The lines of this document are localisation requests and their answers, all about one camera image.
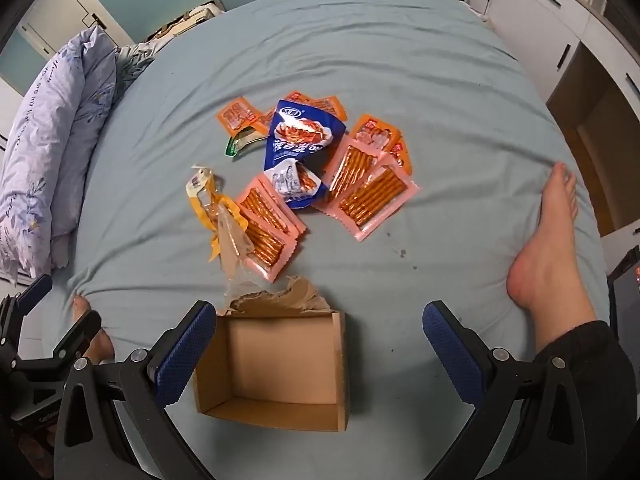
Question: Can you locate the white door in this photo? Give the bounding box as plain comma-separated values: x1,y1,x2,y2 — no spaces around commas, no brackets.
10,0,136,56

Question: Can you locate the blue snack bag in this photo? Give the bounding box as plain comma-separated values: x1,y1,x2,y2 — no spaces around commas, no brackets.
263,100,347,209

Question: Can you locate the torn yellow snack wrapper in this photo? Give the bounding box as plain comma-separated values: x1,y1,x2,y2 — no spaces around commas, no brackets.
185,162,251,263

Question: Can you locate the person's foot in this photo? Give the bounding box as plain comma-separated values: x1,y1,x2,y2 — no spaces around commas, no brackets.
70,294,116,366
506,161,581,316

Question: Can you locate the floral lilac quilt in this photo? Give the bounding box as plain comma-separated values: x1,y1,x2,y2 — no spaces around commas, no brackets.
0,25,118,276

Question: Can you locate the clear plastic wrap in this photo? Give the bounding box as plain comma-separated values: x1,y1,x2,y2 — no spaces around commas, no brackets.
215,205,301,306

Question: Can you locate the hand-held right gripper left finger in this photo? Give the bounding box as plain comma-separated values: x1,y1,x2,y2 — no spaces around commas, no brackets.
52,300,218,480

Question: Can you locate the person's right leg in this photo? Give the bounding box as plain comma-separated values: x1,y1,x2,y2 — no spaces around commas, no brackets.
520,285,640,480

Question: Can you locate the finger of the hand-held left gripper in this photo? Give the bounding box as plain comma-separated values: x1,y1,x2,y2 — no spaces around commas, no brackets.
51,311,102,362
11,274,54,314

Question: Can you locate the pink spicy stick packet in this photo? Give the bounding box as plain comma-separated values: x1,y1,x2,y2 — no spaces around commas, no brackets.
327,152,420,243
235,210,307,282
235,174,301,236
325,140,396,201

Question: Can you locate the green snack packet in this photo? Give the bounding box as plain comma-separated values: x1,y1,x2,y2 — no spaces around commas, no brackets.
222,127,268,158

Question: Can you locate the leaf patterned blanket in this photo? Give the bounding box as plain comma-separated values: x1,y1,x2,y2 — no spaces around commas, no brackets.
115,40,157,96

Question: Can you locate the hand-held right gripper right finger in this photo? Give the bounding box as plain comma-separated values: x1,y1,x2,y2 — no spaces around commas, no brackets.
422,300,588,480

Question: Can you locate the person's right foot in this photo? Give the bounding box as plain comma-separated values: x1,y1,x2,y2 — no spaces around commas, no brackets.
506,161,581,316

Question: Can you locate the orange snack packet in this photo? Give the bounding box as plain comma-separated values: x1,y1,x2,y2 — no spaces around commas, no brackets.
285,91,346,121
350,115,401,153
387,132,413,176
216,96,271,136

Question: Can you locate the person's left foot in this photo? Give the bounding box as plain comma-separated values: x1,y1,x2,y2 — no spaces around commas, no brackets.
70,294,116,366

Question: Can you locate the cardboard box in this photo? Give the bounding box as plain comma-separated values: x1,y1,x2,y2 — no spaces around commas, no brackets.
192,277,348,433

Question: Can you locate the white cabinet unit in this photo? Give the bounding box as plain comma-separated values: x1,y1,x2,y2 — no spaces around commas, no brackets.
445,0,640,236

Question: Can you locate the light blue bed sheet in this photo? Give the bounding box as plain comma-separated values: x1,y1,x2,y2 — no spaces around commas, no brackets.
65,0,613,480

